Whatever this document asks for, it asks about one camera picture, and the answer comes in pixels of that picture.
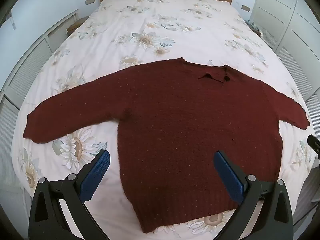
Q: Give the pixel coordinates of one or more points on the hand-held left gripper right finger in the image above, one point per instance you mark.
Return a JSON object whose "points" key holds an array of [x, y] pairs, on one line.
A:
{"points": [[230, 177]]}

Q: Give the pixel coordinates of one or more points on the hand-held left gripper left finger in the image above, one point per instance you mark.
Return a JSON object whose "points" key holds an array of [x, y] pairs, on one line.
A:
{"points": [[96, 175]]}

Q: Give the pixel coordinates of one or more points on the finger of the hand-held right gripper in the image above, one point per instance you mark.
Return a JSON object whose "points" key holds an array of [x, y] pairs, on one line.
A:
{"points": [[314, 143]]}

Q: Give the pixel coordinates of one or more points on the dark red knit sweater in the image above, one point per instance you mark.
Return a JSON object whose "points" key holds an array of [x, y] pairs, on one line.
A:
{"points": [[190, 130]]}

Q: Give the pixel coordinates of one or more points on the white panelled wardrobe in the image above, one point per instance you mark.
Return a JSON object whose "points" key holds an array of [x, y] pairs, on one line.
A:
{"points": [[287, 17]]}

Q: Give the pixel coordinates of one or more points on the wooden nightstand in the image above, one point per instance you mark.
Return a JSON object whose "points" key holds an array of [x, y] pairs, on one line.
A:
{"points": [[255, 27], [76, 25]]}

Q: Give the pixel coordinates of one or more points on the floral white bedspread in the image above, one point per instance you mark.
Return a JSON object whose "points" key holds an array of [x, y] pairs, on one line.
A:
{"points": [[140, 17]]}

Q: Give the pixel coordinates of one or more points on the white louvred wall cabinet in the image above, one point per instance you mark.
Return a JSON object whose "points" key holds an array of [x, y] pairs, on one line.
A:
{"points": [[27, 65]]}

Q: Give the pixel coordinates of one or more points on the wall switch plate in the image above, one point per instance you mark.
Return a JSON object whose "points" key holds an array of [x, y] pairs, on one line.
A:
{"points": [[90, 1], [245, 7]]}

